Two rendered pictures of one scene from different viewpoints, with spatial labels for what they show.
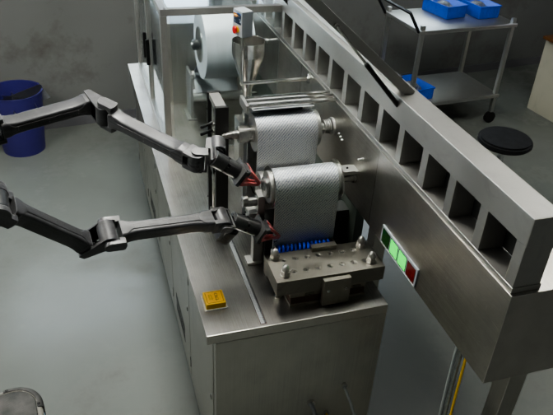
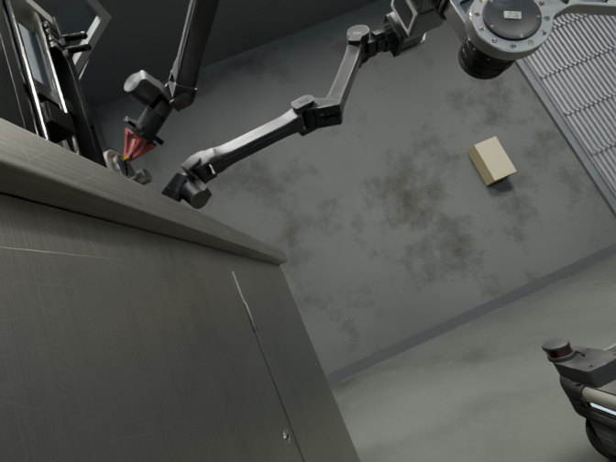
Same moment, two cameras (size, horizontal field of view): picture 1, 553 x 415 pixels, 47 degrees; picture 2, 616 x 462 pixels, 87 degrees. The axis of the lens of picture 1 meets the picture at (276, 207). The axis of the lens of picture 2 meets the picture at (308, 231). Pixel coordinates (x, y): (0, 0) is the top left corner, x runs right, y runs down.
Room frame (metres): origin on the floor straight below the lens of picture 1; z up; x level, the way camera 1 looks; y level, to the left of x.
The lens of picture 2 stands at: (2.52, 0.73, 0.70)
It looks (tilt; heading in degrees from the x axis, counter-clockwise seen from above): 11 degrees up; 202
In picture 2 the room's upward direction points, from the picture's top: 24 degrees counter-clockwise
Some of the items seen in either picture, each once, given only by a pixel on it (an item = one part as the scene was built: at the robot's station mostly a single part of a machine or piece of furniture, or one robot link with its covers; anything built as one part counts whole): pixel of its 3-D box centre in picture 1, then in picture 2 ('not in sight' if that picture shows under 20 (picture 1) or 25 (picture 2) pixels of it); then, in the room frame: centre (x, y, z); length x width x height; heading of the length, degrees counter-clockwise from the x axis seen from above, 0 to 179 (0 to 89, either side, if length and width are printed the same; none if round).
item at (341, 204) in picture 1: (303, 231); not in sight; (2.00, -0.11, 1.00); 0.33 x 0.07 x 0.20; 109
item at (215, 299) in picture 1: (214, 299); not in sight; (1.68, 0.20, 0.91); 0.07 x 0.07 x 0.02; 19
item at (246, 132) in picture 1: (245, 133); not in sight; (2.13, 0.13, 1.33); 0.06 x 0.06 x 0.06; 19
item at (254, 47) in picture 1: (248, 46); not in sight; (2.62, 0.16, 1.50); 0.14 x 0.14 x 0.06
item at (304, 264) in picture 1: (323, 267); not in sight; (1.79, -0.18, 1.00); 0.40 x 0.16 x 0.06; 109
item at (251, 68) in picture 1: (246, 114); not in sight; (2.62, 0.16, 1.18); 0.14 x 0.14 x 0.57
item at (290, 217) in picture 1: (304, 224); not in sight; (1.89, -0.11, 1.11); 0.23 x 0.01 x 0.18; 109
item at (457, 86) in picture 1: (437, 60); not in sight; (5.35, -1.32, 0.53); 1.12 x 0.65 x 1.06; 108
